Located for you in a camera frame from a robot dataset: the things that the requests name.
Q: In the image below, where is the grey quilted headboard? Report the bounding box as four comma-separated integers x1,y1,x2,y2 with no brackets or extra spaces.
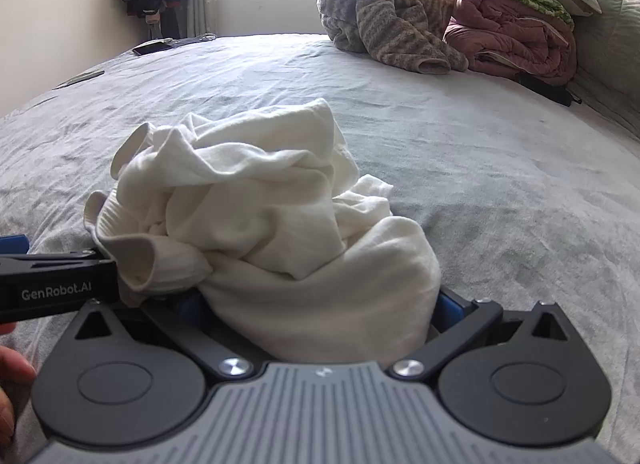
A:
570,0,640,139

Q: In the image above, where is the white long-sleeve shirt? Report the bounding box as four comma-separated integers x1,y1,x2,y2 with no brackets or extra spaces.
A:
84,98,442,364

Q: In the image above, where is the pink folded quilt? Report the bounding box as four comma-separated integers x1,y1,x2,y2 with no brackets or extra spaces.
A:
444,0,578,87

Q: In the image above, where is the grey bed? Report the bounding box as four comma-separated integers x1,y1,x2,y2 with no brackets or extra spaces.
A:
0,34,640,464

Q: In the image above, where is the white charging cable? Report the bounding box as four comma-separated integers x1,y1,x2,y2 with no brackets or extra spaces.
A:
165,32,218,47

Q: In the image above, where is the brown patterned blanket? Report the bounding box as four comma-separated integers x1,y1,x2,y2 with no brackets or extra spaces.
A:
316,0,470,75

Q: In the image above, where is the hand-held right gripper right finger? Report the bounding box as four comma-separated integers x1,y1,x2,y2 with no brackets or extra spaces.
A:
391,289,572,380

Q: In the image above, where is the black phone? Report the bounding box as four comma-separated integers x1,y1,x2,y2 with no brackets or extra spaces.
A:
52,70,106,90

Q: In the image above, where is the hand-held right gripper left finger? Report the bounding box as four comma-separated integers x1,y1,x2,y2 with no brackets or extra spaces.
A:
75,294,255,380

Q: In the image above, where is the person's left hand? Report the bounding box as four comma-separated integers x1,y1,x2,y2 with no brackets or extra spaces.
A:
0,345,37,432

